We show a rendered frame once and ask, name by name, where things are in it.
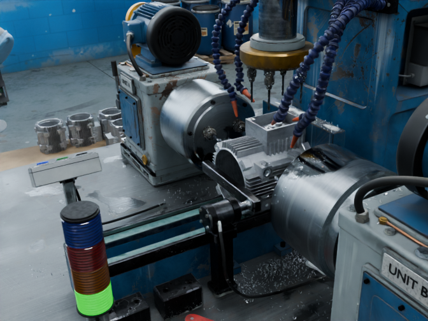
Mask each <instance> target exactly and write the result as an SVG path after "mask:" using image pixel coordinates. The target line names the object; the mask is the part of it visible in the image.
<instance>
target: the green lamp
mask: <svg viewBox="0 0 428 321"><path fill-rule="evenodd" d="M75 297H76V303H77V307H78V310H79V311H80V312H81V313H83V314H84V315H99V314H102V313H104V312H105V311H107V310H108V309H110V307H111V306H112V304H113V293H112V289H111V281H110V284H109V285H108V287H107V288H106V289H104V290H103V291H102V292H99V293H97V294H92V295H83V294H79V293H77V292H76V291H75Z"/></svg>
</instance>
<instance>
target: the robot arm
mask: <svg viewBox="0 0 428 321"><path fill-rule="evenodd" d="M13 45H14V39H13V36H12V35H11V34H9V33H8V31H7V30H4V29H2V28H1V27H0V65H1V64H2V63H3V62H4V61H5V60H6V58H7V57H8V56H9V54H10V52H11V50H12V48H13ZM3 87H4V90H5V93H6V97H5V95H4V90H3ZM7 102H9V99H8V94H7V91H6V87H5V84H4V80H3V77H2V75H1V70H0V107H1V106H6V105H7ZM6 127H7V124H6V122H5V121H4V120H0V132H2V131H4V130H5V129H6Z"/></svg>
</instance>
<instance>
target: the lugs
mask: <svg viewBox="0 0 428 321"><path fill-rule="evenodd" d="M222 142H223V141H221V142H218V143H216V145H215V146H214V147H215V150H216V152H218V151H219V150H220V149H221V148H222ZM310 148H311V147H310V144H309V143H308V142H304V143H301V144H300V145H299V149H300V151H301V153H303V152H305V151H306V150H308V149H310ZM239 165H240V167H241V170H242V171H247V170H249V169H251V168H252V167H253V166H252V163H251V161H250V158H246V159H242V160H241V161H240V162H239ZM216 190H217V192H218V194H219V195H220V194H221V192H220V189H219V187H218V185H217V186H216ZM250 212H251V210H244V211H242V215H244V214H247V213H250Z"/></svg>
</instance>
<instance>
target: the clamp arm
mask: <svg viewBox="0 0 428 321"><path fill-rule="evenodd" d="M202 163H203V172H205V173H206V174H207V175H208V176H209V177H210V178H212V179H213V180H215V181H216V182H217V183H218V184H219V185H220V186H222V187H223V188H224V189H225V190H226V191H228V192H229V193H230V194H232V195H233V196H234V197H235V198H236V199H237V200H239V201H240V202H243V201H246V202H247V203H249V202H250V203H251V204H248V207H251V208H249V209H248V210H251V211H253V212H254V213H256V212H258V211H260V210H261V200H260V199H259V198H258V197H256V196H255V195H253V194H252V193H251V192H249V191H248V190H247V189H246V188H245V187H243V186H242V185H240V184H239V183H238V182H236V181H235V180H233V179H232V178H231V177H230V176H229V175H227V174H226V173H224V172H223V171H222V170H221V169H219V168H218V167H216V165H215V164H214V163H211V162H210V161H209V160H206V161H203V162H202Z"/></svg>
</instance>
